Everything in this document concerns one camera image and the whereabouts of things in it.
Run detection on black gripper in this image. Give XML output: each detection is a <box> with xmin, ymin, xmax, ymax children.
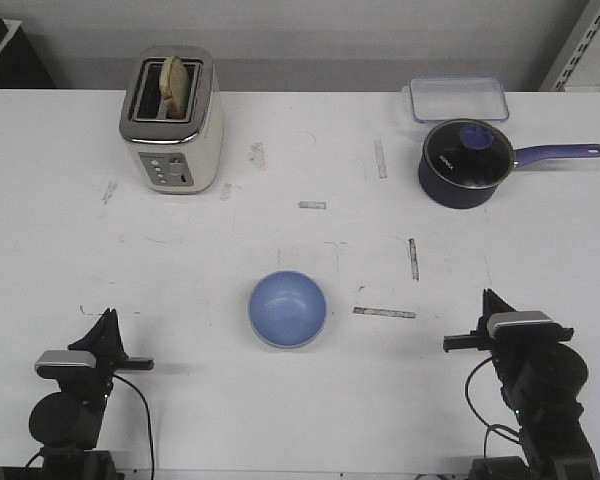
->
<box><xmin>442</xmin><ymin>289</ymin><xmax>515</xmax><ymax>353</ymax></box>
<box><xmin>65</xmin><ymin>309</ymin><xmax>154</xmax><ymax>400</ymax></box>

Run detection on green bowl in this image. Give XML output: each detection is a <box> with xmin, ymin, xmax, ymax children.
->
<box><xmin>253</xmin><ymin>322</ymin><xmax>326</xmax><ymax>350</ymax></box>

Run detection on blue bowl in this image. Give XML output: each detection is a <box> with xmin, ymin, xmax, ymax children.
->
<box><xmin>248</xmin><ymin>270</ymin><xmax>327</xmax><ymax>349</ymax></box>

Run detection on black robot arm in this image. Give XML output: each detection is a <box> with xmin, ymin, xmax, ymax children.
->
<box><xmin>21</xmin><ymin>309</ymin><xmax>154</xmax><ymax>479</ymax></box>
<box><xmin>443</xmin><ymin>289</ymin><xmax>600</xmax><ymax>479</ymax></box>

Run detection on dark blue saucepan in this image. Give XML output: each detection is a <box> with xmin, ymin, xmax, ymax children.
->
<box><xmin>418</xmin><ymin>142</ymin><xmax>600</xmax><ymax>209</ymax></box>

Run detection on glass pot lid blue knob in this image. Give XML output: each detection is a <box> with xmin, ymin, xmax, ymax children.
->
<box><xmin>423</xmin><ymin>119</ymin><xmax>514</xmax><ymax>189</ymax></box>

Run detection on cream and silver toaster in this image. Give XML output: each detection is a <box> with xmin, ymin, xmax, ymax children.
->
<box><xmin>119</xmin><ymin>46</ymin><xmax>224</xmax><ymax>194</ymax></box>

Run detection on clear plastic food container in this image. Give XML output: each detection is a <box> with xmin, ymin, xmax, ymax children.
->
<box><xmin>402</xmin><ymin>77</ymin><xmax>509</xmax><ymax>123</ymax></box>

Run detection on slice of toast bread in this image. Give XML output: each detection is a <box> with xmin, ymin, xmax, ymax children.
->
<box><xmin>159</xmin><ymin>56</ymin><xmax>191</xmax><ymax>119</ymax></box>

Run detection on black box in corner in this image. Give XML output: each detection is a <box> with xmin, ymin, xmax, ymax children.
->
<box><xmin>0</xmin><ymin>18</ymin><xmax>56</xmax><ymax>89</ymax></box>

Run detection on grey metal shelf upright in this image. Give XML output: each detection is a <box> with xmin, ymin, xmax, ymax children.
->
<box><xmin>538</xmin><ymin>1</ymin><xmax>600</xmax><ymax>92</ymax></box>

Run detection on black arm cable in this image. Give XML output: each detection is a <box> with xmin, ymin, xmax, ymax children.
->
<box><xmin>112</xmin><ymin>373</ymin><xmax>156</xmax><ymax>476</ymax></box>
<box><xmin>464</xmin><ymin>357</ymin><xmax>524</xmax><ymax>461</ymax></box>

